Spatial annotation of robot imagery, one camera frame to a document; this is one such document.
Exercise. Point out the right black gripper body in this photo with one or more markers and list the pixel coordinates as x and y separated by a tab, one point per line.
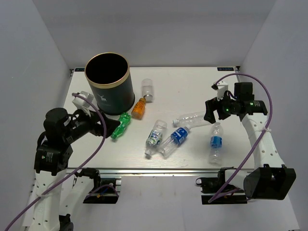
227	106

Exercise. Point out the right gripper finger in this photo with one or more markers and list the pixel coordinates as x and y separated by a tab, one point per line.
210	107
221	114

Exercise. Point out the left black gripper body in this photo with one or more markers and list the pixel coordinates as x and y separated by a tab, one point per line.
84	123

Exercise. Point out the green Sprite plastic bottle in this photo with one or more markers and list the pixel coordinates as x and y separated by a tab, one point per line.
124	120

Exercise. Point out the clear bottle green-blue label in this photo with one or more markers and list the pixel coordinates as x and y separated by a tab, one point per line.
155	138

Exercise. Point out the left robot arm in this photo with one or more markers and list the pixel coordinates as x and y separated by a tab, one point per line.
51	161

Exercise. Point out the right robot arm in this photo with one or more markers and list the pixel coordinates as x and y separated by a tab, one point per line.
270	179

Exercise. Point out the dark green cylindrical bin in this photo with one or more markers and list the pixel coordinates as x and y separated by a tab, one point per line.
108	75

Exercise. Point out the large clear unlabelled bottle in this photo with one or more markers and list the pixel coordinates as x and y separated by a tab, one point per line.
194	120

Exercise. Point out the small clear bottle blue label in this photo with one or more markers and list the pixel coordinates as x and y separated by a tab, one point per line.
216	138

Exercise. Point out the orange juice plastic bottle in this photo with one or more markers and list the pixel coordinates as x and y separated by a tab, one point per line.
139	109

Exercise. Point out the clear bottle dark blue label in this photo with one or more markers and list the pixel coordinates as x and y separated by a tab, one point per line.
176	139

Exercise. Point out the clear bottle with silver cap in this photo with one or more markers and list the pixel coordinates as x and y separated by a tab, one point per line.
147	89

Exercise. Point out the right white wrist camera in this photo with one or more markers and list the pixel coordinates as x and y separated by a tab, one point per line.
221	87

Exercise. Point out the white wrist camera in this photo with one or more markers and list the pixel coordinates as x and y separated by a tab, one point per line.
221	87
82	104

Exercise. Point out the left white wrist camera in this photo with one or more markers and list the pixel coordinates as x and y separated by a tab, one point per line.
82	104

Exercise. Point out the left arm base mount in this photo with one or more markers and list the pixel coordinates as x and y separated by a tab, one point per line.
104	189

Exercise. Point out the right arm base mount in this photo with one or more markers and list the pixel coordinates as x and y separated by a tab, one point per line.
230	195

